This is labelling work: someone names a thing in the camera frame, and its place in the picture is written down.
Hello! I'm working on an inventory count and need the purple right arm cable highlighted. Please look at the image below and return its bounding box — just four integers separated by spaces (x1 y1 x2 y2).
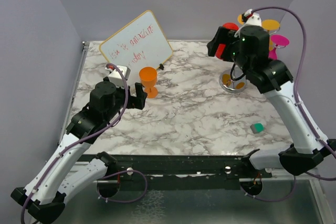
251 6 336 161

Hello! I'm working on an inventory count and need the orange plastic wine glass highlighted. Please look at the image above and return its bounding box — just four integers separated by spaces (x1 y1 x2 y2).
139 67 158 99

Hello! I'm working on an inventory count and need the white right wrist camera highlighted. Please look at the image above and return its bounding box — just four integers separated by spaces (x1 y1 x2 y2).
234 9 262 37

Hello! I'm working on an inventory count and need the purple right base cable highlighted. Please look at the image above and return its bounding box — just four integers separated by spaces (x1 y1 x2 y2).
239 171 336 202

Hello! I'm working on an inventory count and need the red plastic wine glass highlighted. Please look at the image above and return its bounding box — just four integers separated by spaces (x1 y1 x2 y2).
215 23 239 59

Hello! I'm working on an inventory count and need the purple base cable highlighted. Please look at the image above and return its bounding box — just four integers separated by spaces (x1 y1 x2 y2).
96 168 149 204
239 171 336 202

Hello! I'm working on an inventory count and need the green grey eraser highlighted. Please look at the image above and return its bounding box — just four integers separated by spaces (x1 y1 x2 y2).
250 123 264 134

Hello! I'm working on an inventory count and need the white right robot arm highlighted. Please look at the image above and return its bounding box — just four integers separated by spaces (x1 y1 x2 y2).
207 25 335 177

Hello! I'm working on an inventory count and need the black front mounting rail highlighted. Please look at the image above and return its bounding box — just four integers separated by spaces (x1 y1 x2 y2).
86 153 271 191

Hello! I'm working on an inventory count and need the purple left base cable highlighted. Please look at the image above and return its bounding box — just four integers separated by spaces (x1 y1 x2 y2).
96 168 149 204

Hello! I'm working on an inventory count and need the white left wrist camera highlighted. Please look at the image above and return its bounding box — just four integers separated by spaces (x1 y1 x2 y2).
105 63 131 88

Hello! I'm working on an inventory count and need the chrome wine glass rack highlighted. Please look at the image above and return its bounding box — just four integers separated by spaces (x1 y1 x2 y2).
219 65 247 93

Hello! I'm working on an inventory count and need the yellow wine glass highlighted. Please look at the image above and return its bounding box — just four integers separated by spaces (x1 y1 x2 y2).
237 14 244 25
261 19 280 51

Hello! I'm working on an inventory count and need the yellow framed whiteboard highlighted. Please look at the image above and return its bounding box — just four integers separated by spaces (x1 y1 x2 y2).
99 10 173 79

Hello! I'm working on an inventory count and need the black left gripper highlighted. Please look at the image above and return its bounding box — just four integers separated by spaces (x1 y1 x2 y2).
104 81 148 122

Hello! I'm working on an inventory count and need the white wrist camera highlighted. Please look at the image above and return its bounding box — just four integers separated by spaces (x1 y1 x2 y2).
234 9 262 37
105 63 131 88

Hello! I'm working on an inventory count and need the magenta plastic wine glass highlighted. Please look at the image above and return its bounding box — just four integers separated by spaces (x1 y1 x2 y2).
269 34 290 60

